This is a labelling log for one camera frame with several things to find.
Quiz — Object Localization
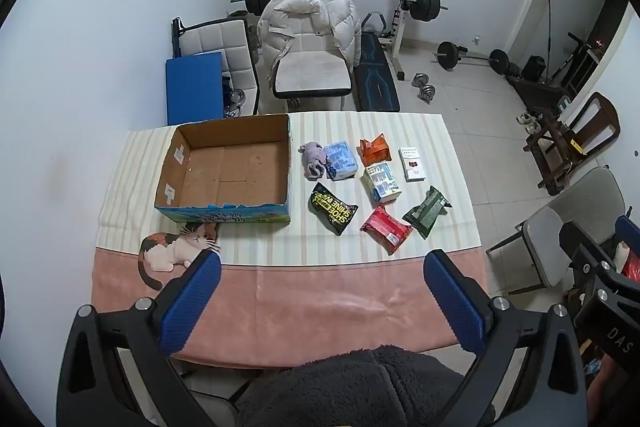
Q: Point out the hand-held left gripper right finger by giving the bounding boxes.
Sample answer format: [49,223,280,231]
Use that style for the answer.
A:
[423,249,588,427]

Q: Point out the white quilted chair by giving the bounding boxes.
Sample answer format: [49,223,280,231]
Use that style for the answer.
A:
[171,18,261,118]

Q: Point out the cardboard box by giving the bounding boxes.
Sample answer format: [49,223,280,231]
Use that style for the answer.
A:
[154,114,292,224]

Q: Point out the person's dark fleece clothing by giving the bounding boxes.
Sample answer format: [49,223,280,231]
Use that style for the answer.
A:
[235,346,496,427]

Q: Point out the chrome weight plates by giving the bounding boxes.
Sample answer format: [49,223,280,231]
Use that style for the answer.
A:
[222,77,248,118]

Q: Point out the orange snack packet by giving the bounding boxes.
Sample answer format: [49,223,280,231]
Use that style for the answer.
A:
[359,133,391,167]

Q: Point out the purple plush toy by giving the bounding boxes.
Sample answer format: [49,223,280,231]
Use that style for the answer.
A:
[299,141,328,180]

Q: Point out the dark wooden chair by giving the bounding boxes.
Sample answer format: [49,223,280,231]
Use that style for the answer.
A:
[523,92,621,197]

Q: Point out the floor barbell with black plates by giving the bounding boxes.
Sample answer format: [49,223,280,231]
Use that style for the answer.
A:
[434,41,511,73]

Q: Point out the white puffer jacket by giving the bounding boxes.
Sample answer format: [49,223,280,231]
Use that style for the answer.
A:
[256,0,363,93]

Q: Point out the red packet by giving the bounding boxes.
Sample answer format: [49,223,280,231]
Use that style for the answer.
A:
[360,206,414,254]

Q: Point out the striped pink tablecloth with cat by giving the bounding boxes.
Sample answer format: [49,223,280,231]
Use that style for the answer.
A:
[91,111,490,370]

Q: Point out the small white box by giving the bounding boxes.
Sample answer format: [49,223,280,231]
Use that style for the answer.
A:
[398,147,427,182]

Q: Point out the grey cushioned chair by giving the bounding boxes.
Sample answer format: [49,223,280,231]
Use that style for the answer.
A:
[486,167,628,295]

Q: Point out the blue folded mat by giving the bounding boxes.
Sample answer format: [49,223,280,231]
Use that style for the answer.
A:
[165,50,224,126]

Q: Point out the blue plastic tissue packet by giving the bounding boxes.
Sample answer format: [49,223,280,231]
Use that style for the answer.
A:
[323,140,359,181]

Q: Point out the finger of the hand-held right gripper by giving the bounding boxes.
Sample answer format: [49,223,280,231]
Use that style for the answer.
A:
[615,214,640,242]
[559,221,618,289]

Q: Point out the black box on floor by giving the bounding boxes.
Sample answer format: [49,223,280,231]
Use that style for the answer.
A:
[520,56,547,83]

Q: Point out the black and blue weight bench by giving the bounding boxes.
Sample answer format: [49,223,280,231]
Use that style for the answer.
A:
[352,12,402,113]

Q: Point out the green packet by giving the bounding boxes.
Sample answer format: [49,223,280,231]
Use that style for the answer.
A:
[402,186,453,239]

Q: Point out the black and yellow packet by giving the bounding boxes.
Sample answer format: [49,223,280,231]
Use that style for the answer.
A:
[309,182,359,236]

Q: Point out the white and blue carton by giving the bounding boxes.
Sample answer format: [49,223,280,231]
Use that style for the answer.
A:
[362,162,403,204]

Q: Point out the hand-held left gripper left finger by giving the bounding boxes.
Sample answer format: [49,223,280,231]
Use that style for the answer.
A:
[56,249,223,427]

